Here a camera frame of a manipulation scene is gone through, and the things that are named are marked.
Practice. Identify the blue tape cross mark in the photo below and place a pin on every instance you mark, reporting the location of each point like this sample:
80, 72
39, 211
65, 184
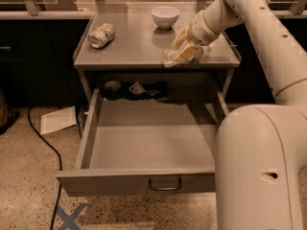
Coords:
68, 221

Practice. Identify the white paper sheet on floor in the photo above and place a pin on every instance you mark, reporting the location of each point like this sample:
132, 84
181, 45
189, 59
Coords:
57, 120

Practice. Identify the open grey top drawer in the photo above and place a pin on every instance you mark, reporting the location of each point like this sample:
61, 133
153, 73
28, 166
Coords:
125, 143

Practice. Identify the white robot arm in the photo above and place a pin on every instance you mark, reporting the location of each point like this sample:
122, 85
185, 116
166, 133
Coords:
260, 148

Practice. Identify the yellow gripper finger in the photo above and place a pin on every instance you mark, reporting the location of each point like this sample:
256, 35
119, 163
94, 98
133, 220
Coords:
185, 51
181, 36

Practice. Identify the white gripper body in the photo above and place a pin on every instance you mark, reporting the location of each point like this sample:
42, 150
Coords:
199, 32

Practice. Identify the grey metal cabinet counter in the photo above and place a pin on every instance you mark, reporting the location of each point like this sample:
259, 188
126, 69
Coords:
135, 54

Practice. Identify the white ceramic bowl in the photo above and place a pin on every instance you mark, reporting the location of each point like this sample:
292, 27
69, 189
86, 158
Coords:
165, 17

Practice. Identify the black metal drawer handle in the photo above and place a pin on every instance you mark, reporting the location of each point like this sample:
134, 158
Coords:
164, 186

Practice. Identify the clear plastic water bottle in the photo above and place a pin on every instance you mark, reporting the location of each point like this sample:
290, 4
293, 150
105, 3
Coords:
168, 56

